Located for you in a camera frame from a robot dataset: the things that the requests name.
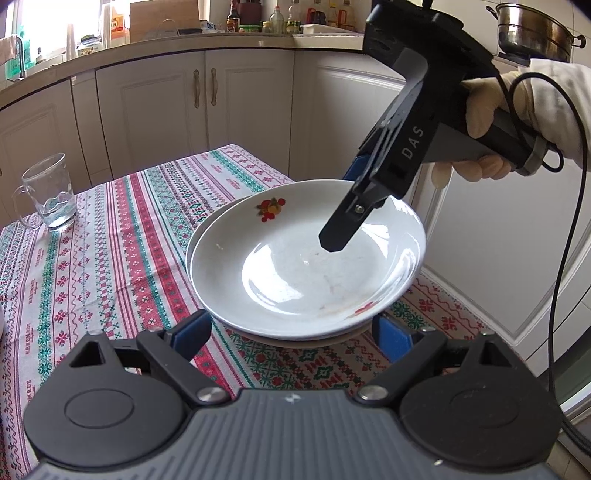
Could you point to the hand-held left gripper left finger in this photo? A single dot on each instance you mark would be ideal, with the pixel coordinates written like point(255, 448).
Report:
point(191, 334)

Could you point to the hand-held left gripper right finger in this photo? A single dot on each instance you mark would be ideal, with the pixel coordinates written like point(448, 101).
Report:
point(392, 339)

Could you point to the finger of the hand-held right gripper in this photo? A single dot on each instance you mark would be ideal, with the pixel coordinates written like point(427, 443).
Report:
point(356, 168)
point(337, 230)

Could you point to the white plate fruit print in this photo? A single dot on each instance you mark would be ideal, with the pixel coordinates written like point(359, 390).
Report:
point(304, 344)
point(277, 277)

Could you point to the person's right forearm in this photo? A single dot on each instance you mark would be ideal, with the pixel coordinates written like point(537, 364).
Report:
point(565, 134)

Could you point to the person's right hand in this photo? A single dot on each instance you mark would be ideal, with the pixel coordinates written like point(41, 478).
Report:
point(485, 106)

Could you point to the white cabinet door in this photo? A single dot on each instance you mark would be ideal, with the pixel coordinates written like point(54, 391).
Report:
point(147, 115)
point(258, 106)
point(485, 258)
point(337, 115)
point(41, 129)

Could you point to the striped patterned tablecloth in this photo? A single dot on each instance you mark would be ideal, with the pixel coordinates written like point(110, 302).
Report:
point(115, 254)

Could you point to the yellow oil bottle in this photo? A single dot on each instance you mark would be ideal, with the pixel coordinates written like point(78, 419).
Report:
point(332, 14)
point(346, 16)

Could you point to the white plastic tray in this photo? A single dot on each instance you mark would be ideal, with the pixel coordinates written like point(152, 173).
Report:
point(318, 29)

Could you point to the red label dark bottle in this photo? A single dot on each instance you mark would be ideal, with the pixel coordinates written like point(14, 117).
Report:
point(316, 11)

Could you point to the stainless steel pot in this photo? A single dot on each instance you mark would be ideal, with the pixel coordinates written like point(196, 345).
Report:
point(531, 32)

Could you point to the clear bottle green label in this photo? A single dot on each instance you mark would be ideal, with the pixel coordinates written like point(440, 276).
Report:
point(294, 21)

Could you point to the clear glass bottle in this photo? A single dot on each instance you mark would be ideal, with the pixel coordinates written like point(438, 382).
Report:
point(277, 22)

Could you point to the green lidded container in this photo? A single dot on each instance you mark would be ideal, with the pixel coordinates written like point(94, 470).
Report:
point(250, 28)

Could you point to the dark knife block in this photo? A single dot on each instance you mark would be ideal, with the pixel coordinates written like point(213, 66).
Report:
point(250, 11)

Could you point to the dark sauce bottle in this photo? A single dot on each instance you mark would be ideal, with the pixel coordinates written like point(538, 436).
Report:
point(233, 21)

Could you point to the clear glass mug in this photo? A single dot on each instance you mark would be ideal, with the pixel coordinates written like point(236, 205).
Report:
point(51, 194)

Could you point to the wooden cutting board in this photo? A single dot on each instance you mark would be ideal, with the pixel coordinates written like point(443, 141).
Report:
point(161, 11)

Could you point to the orange label plastic jug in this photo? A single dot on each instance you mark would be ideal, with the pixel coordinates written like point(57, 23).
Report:
point(118, 25)

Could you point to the glass storage jar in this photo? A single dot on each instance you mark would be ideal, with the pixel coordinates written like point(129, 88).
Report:
point(89, 46)

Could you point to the clear plastic cup stack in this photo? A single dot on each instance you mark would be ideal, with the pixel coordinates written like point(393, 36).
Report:
point(72, 41)

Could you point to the green plastic container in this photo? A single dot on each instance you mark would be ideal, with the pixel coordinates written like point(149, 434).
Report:
point(17, 69)

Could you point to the metal kitchen faucet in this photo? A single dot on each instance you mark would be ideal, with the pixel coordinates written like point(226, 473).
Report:
point(21, 55)

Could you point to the kitchen window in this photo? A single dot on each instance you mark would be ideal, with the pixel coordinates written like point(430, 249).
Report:
point(55, 18)

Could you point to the white dish cloth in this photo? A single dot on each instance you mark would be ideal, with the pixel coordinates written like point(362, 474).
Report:
point(7, 50)

